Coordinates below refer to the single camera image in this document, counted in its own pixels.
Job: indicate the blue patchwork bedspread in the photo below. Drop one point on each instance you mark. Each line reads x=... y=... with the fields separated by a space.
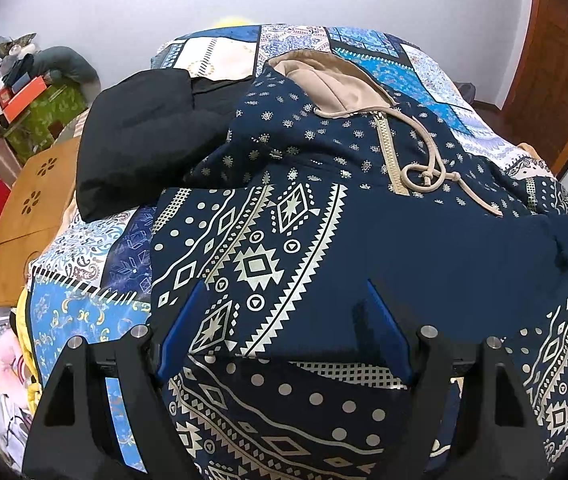
x=404 y=67

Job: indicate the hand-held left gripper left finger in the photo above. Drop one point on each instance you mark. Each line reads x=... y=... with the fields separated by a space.
x=183 y=325

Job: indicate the grey pillow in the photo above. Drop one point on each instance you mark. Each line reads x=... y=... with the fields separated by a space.
x=63 y=60

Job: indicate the navy patterned hoodie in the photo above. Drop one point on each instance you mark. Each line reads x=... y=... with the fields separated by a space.
x=414 y=240

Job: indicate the dark grey bag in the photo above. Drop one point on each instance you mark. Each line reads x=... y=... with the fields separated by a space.
x=466 y=92

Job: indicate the orange box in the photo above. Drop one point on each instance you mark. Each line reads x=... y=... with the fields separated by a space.
x=23 y=97

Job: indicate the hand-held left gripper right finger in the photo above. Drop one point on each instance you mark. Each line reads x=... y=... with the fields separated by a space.
x=389 y=330

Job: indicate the black jacket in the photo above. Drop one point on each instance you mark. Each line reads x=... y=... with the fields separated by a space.
x=138 y=150

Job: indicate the brown wooden door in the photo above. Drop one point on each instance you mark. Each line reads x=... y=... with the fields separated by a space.
x=554 y=60

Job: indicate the pile of papers and packets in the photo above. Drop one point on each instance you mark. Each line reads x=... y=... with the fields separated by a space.
x=1 y=375

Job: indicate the pile of clothes and bags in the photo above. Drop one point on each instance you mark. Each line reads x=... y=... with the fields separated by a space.
x=6 y=60

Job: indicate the brown board with flower cutouts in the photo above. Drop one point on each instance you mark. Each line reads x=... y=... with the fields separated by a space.
x=28 y=240

